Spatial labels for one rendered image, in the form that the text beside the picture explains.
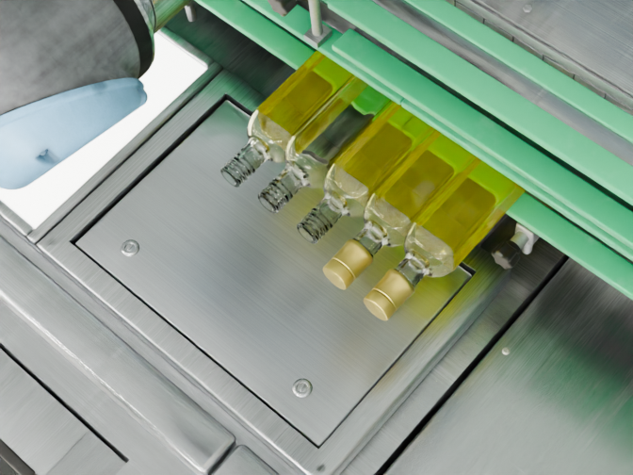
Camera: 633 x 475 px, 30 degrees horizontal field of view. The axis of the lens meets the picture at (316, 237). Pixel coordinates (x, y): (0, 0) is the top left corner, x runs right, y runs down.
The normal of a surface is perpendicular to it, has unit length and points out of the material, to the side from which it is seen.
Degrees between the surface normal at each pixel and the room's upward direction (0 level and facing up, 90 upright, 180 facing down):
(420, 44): 90
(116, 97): 117
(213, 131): 90
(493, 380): 90
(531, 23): 90
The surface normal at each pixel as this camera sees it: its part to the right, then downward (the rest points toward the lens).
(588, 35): -0.07, -0.47
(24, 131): -0.01, 0.38
